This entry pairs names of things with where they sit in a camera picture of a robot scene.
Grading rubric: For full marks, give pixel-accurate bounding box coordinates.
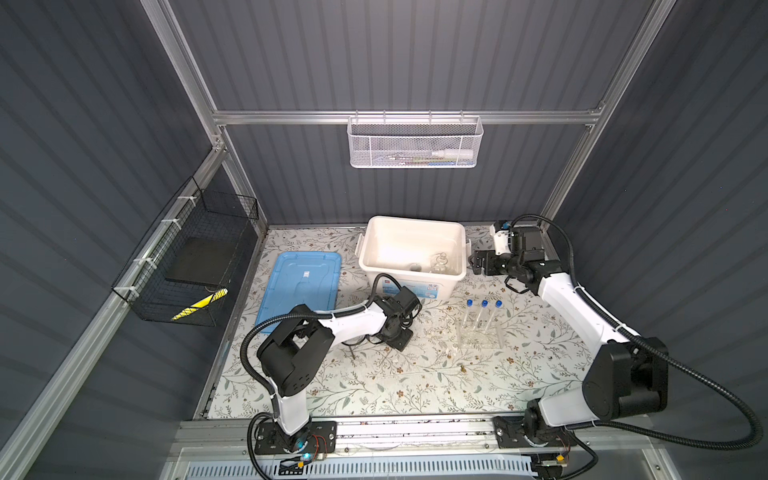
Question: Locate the blue capped test tube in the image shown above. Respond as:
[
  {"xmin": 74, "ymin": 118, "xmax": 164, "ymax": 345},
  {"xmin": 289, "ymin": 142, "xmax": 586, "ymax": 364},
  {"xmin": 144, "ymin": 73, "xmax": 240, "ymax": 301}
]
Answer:
[
  {"xmin": 457, "ymin": 299, "xmax": 473, "ymax": 337},
  {"xmin": 473, "ymin": 299, "xmax": 488, "ymax": 330},
  {"xmin": 484, "ymin": 300, "xmax": 503, "ymax": 333}
]

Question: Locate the white plastic storage bin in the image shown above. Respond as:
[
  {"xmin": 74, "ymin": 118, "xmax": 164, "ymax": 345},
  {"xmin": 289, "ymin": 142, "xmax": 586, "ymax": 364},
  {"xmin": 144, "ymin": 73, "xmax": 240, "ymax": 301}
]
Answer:
[{"xmin": 355, "ymin": 216, "xmax": 471, "ymax": 301}]

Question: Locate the clear glass flask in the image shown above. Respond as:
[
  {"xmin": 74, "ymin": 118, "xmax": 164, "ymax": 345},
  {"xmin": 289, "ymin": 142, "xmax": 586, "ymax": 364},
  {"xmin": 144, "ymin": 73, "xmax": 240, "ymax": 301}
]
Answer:
[{"xmin": 430, "ymin": 252, "xmax": 454, "ymax": 275}]

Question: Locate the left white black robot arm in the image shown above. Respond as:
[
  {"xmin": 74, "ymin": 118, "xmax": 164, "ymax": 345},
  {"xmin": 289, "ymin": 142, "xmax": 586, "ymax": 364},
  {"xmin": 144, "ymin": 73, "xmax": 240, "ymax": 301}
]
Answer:
[{"xmin": 239, "ymin": 287, "xmax": 422, "ymax": 451}]

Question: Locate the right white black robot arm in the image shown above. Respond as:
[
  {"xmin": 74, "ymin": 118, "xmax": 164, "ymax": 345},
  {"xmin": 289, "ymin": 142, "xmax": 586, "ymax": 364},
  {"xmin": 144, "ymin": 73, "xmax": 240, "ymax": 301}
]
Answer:
[{"xmin": 468, "ymin": 214, "xmax": 764, "ymax": 451}]

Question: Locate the clear test tube rack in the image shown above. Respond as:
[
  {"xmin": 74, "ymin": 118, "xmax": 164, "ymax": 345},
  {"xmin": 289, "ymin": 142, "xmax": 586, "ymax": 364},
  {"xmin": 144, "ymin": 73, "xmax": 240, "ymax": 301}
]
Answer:
[{"xmin": 457, "ymin": 317, "xmax": 505, "ymax": 350}]

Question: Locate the blue plastic lid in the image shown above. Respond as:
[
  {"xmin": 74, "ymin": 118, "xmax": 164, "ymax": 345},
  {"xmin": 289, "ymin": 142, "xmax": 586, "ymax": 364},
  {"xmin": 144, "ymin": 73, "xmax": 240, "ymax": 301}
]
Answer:
[{"xmin": 255, "ymin": 251, "xmax": 342, "ymax": 325}]

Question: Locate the white bottle in basket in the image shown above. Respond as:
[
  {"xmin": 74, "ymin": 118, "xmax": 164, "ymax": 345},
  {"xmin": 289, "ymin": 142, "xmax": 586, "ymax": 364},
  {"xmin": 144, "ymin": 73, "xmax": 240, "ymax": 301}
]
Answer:
[{"xmin": 430, "ymin": 149, "xmax": 475, "ymax": 162}]

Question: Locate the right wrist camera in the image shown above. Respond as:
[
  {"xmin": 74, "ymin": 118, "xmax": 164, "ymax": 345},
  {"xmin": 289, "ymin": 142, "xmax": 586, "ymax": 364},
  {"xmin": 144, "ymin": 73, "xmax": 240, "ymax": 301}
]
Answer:
[{"xmin": 490, "ymin": 221, "xmax": 511, "ymax": 255}]

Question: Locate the black wire ring stand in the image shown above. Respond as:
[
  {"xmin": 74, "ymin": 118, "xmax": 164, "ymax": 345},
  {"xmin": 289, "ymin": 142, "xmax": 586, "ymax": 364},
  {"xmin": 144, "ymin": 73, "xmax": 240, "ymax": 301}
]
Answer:
[{"xmin": 342, "ymin": 335, "xmax": 383, "ymax": 359}]

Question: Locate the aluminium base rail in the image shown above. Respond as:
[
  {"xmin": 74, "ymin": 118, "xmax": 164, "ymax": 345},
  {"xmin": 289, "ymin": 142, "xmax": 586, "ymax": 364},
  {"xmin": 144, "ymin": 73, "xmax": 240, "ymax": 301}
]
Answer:
[{"xmin": 163, "ymin": 413, "xmax": 670, "ymax": 471}]

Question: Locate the white wire mesh basket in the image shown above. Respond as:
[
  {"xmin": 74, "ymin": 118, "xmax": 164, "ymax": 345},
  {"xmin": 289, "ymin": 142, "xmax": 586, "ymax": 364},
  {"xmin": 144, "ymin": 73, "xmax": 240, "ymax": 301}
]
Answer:
[{"xmin": 346, "ymin": 114, "xmax": 484, "ymax": 169}]

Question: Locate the black wire basket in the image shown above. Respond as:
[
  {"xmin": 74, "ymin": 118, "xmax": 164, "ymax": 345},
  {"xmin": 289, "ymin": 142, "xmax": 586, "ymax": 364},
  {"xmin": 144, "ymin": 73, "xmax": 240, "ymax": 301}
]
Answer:
[{"xmin": 112, "ymin": 179, "xmax": 260, "ymax": 327}]

